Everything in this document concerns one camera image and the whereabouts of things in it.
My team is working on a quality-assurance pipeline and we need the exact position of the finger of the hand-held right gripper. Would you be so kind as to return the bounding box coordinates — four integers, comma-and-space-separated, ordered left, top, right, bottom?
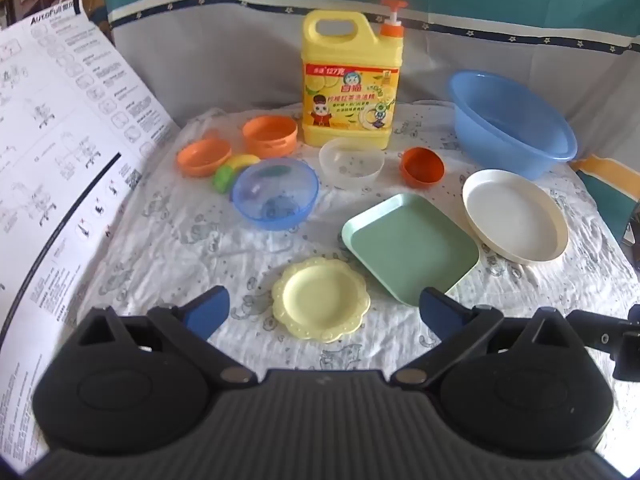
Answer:
566, 309, 640, 357

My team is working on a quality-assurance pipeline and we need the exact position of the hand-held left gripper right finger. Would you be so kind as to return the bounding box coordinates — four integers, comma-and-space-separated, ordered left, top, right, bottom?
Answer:
390, 286, 576, 389

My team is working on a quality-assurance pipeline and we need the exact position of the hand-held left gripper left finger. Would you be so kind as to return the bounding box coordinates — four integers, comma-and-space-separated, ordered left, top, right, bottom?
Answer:
75, 285, 259, 389

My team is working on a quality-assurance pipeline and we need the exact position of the green square plate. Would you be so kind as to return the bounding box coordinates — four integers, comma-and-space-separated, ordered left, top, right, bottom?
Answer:
341, 193, 481, 308

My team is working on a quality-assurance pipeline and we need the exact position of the yellow scalloped plate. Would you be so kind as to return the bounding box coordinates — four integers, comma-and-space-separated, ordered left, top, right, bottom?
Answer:
271, 256, 372, 344

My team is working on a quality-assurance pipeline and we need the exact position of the white round plate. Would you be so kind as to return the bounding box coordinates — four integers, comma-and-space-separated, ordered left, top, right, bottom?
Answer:
461, 169, 570, 266

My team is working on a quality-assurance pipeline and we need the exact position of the blue transparent bowl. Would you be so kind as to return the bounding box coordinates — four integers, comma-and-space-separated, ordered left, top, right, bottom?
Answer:
231, 157, 320, 232

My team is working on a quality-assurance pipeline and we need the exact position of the clear plastic bowl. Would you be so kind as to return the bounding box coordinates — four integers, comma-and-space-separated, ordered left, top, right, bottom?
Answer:
318, 137, 386, 191

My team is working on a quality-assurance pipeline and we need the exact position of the white printed cloth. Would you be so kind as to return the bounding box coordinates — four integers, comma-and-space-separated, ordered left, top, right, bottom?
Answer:
75, 102, 637, 377

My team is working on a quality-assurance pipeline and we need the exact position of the light green toy vegetable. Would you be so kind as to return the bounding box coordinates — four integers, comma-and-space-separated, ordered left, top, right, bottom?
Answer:
214, 166, 238, 195

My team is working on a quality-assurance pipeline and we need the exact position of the small orange bowl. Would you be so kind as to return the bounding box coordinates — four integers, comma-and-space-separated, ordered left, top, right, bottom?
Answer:
398, 147, 445, 190

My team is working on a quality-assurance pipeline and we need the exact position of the teal cushion with yellow stripe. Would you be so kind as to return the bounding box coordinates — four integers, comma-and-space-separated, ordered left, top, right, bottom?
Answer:
571, 154, 640, 253

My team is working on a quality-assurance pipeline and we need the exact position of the yellow toy banana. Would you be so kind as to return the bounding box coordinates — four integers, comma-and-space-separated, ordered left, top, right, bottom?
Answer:
222, 153, 262, 172

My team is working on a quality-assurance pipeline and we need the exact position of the orange toy pan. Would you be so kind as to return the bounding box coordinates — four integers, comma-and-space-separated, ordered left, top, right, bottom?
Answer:
176, 130, 233, 177

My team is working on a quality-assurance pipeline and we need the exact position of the orange toy pot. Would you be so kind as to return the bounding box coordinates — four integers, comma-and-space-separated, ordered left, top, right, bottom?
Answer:
242, 115, 299, 160

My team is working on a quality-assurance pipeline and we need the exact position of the blue plastic basin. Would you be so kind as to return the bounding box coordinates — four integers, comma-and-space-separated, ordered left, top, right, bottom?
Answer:
447, 70, 578, 181

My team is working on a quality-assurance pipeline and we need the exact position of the white printed instruction sheet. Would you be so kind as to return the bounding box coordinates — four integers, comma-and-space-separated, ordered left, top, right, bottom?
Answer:
0, 0, 179, 472

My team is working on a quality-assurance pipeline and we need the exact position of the yellow dish soap jug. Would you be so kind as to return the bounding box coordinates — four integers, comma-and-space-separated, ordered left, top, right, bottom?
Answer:
301, 0, 407, 151

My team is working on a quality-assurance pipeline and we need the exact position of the grey fabric rail star trim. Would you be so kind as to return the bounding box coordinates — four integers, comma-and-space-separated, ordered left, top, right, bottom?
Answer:
102, 0, 640, 161

